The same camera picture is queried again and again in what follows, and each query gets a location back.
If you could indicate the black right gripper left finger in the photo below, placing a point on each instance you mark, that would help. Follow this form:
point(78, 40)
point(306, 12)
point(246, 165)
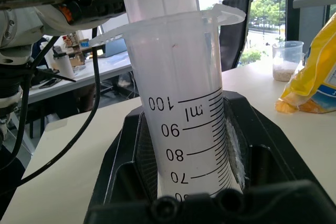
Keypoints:
point(123, 155)

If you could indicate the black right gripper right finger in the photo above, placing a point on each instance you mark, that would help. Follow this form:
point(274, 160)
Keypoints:
point(262, 134)

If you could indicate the translucent plastic syringe barrel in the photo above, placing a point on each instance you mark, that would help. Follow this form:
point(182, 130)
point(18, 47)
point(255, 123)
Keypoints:
point(183, 77)

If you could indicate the blue laptop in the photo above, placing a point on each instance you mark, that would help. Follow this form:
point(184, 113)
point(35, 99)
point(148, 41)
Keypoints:
point(114, 48)

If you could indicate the white bottle with black cap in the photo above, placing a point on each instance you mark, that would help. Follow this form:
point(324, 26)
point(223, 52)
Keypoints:
point(65, 65)

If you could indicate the white background desk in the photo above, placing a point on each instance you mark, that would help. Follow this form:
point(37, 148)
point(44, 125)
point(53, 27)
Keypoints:
point(110, 68)

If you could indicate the clear plastic beaker with grains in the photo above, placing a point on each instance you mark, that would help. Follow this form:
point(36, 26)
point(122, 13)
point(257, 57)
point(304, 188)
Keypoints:
point(284, 64)

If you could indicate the yellow snack bag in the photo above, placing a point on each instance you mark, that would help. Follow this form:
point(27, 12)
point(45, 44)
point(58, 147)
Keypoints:
point(320, 72)

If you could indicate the black office chair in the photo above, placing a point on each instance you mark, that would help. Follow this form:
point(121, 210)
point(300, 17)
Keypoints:
point(233, 37)

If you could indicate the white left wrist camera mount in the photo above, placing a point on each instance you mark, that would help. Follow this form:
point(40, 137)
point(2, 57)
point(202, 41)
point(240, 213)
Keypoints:
point(52, 24)

